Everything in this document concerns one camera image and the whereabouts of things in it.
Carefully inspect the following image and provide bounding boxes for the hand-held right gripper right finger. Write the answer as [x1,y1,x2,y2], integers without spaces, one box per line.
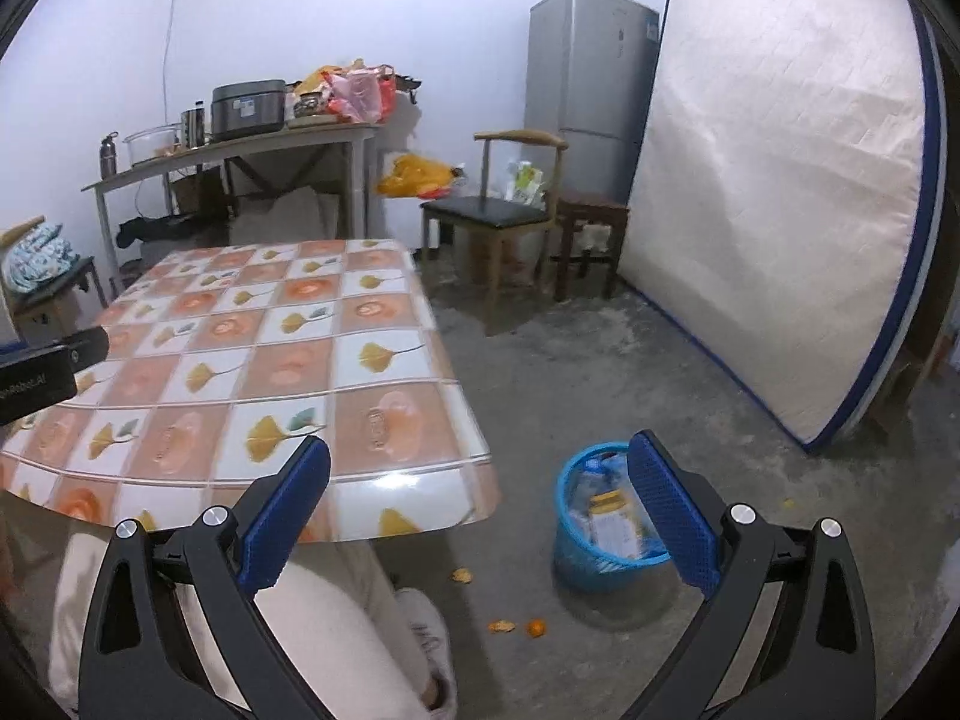
[622,431,878,720]

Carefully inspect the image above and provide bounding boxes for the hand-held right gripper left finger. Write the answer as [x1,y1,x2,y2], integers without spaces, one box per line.
[77,435,332,720]

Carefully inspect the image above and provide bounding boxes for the blue plastic basket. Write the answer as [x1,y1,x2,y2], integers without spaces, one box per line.
[553,441,676,592]

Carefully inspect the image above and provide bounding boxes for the white yellow paper box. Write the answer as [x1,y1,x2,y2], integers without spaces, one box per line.
[587,490,653,560]

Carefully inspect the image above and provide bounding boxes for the clear plastic bottle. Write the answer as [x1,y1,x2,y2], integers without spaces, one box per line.
[574,452,632,485]

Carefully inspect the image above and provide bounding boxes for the dark wooden chair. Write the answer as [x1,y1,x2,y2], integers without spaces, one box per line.
[0,216,110,342]

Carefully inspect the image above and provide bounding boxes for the folded floral blanket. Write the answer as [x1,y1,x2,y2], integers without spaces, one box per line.
[2,221,80,293]

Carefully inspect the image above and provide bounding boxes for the table with floral tiled cloth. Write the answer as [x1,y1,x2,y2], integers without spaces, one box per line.
[0,238,502,545]

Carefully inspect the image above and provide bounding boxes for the black bag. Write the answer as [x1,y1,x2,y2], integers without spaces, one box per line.
[115,214,226,248]

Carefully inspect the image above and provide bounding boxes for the white shoe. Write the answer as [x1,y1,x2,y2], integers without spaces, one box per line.
[394,589,458,713]

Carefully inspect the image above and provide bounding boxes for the brown cardboard box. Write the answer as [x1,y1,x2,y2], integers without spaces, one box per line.
[172,165,226,215]

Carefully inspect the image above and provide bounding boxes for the glass bowl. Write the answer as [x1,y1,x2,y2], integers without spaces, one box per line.
[122,124,183,168]

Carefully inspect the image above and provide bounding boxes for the brown wooden furniture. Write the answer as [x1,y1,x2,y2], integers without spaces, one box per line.
[862,300,960,443]

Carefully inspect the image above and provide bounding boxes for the metal cup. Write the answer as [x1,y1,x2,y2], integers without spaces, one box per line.
[180,101,211,149]

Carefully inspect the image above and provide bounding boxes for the dark red wooden stool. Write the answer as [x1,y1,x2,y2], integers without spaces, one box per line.
[556,191,631,301]

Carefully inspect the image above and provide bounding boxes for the white mattress with blue edge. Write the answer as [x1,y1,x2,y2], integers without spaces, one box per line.
[616,0,947,455]

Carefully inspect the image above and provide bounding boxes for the long grey side table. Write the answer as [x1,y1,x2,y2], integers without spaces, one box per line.
[81,122,378,297]

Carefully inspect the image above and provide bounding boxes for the grey rice cooker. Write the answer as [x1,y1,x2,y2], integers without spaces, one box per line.
[210,80,288,142]

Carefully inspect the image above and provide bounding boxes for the wooden chair with black seat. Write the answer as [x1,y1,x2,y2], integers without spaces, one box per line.
[420,129,571,336]

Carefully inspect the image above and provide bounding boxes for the yellow plastic bag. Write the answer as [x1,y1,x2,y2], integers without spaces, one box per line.
[375,153,466,200]

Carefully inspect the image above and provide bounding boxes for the white green packets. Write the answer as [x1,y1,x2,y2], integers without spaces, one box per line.
[504,159,546,207]

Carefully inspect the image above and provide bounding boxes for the pink plastic bag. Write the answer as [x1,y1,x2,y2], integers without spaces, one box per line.
[330,69,383,123]

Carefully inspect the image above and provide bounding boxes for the silver refrigerator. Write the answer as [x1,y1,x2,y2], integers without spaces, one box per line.
[523,0,661,205]

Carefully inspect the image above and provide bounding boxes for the wall cable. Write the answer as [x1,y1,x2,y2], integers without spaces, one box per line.
[161,0,188,113]

